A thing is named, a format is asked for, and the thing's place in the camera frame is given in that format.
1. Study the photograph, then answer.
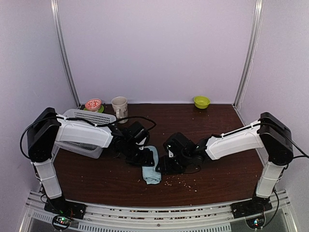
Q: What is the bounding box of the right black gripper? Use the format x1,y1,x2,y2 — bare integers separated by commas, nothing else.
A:
156,152,192,174

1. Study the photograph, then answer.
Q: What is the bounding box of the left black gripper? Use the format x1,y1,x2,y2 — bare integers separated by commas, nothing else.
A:
123,141,155,166

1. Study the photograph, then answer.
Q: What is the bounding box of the light blue towel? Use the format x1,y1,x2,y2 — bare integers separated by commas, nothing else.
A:
142,145,162,185

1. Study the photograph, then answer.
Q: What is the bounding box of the white plastic basket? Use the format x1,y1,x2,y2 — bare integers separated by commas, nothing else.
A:
53,109,116,159

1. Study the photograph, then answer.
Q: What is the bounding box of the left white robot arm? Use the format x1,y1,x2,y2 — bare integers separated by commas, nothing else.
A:
19,107,155,215

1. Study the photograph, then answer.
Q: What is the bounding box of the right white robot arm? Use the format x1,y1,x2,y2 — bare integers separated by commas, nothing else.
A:
156,112,294,214

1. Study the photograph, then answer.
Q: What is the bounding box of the beige ceramic mug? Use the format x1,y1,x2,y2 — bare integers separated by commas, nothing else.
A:
112,96,128,124

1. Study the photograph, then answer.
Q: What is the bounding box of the green saucer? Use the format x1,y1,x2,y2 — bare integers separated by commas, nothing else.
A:
84,105,104,113

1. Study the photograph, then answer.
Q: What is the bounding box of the lime green bowl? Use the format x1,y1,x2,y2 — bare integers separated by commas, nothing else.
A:
194,96,211,109

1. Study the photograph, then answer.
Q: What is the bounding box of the red patterned bowl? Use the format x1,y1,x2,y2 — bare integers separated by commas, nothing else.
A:
85,98,103,112

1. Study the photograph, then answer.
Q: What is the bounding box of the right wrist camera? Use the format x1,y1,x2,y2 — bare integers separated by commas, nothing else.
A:
163,132,190,158

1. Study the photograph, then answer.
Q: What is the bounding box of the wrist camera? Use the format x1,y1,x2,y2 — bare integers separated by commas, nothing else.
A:
163,132,190,158
127,121,150,150

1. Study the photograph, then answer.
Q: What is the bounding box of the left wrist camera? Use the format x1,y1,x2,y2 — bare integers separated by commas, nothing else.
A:
127,121,150,150

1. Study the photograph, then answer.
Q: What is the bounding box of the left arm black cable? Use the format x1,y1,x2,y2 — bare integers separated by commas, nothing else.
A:
20,116,157,160

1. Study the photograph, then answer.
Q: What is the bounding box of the front aluminium rail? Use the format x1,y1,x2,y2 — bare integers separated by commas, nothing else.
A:
24,190,294,232

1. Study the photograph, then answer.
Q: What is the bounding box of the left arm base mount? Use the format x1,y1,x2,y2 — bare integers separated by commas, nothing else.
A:
41,194,86,232

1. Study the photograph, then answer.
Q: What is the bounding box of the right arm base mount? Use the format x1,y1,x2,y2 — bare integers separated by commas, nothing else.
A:
230,196,273,230

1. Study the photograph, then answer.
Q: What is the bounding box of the left aluminium frame post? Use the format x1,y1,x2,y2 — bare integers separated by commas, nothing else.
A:
50,0,81,108

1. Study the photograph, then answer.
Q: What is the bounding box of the aluminium frame post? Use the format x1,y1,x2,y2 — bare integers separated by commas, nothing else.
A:
50,0,81,108
234,0,264,110

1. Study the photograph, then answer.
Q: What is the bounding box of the right aluminium frame post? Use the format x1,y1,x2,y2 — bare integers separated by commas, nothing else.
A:
234,0,264,110

